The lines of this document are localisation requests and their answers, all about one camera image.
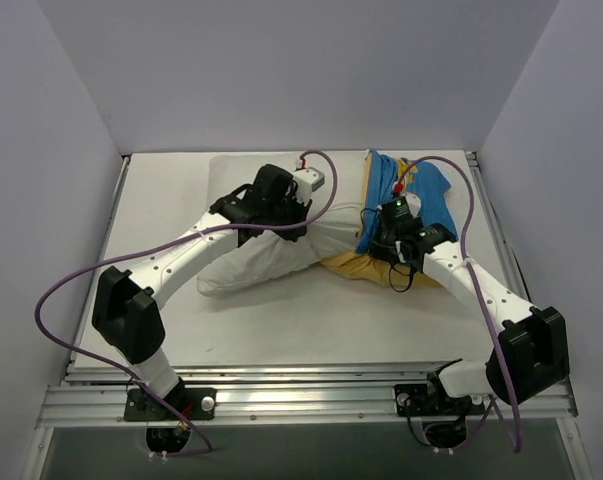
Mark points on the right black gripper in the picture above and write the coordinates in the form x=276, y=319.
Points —
x=381, y=245

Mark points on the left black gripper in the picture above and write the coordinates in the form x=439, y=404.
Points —
x=291, y=215

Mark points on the white pillow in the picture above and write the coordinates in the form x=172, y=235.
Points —
x=267, y=256

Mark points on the blue Pikachu pillowcase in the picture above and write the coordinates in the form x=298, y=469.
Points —
x=381, y=172

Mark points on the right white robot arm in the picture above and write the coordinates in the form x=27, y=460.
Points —
x=529, y=345

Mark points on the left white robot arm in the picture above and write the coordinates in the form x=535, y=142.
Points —
x=127, y=306

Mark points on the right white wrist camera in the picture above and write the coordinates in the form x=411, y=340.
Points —
x=412, y=200

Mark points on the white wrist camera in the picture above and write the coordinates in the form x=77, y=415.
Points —
x=412, y=200
x=307, y=180

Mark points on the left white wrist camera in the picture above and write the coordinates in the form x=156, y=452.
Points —
x=307, y=180

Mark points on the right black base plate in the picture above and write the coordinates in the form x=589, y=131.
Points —
x=424, y=399

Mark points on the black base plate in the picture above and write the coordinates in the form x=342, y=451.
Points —
x=196, y=403
x=424, y=399

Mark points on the aluminium frame rail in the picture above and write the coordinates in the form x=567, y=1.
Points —
x=309, y=348

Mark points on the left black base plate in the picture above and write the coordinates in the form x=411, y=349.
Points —
x=196, y=403

